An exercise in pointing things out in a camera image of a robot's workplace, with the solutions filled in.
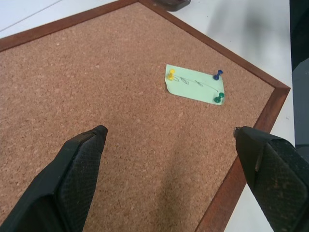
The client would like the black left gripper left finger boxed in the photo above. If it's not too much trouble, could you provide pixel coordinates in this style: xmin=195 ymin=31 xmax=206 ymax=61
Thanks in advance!
xmin=0 ymin=125 xmax=108 ymax=232

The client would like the wood framed cork board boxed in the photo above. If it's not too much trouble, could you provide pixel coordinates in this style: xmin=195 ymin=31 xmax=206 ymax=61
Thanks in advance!
xmin=0 ymin=0 xmax=291 ymax=232

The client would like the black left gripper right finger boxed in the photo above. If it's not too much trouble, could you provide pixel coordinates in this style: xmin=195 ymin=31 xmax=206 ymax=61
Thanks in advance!
xmin=233 ymin=126 xmax=309 ymax=232

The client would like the dark brown object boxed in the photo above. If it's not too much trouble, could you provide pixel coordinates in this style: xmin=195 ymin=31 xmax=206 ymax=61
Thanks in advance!
xmin=153 ymin=0 xmax=192 ymax=12

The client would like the green push pin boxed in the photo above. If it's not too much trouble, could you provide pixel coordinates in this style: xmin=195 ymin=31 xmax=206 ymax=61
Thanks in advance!
xmin=213 ymin=92 xmax=225 ymax=104

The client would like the dark grey furniture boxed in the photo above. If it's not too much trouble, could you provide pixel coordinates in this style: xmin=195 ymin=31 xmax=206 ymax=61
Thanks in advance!
xmin=288 ymin=0 xmax=309 ymax=149

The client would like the light green paper note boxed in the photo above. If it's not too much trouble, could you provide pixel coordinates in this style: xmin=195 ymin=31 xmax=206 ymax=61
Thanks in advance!
xmin=165 ymin=63 xmax=225 ymax=106

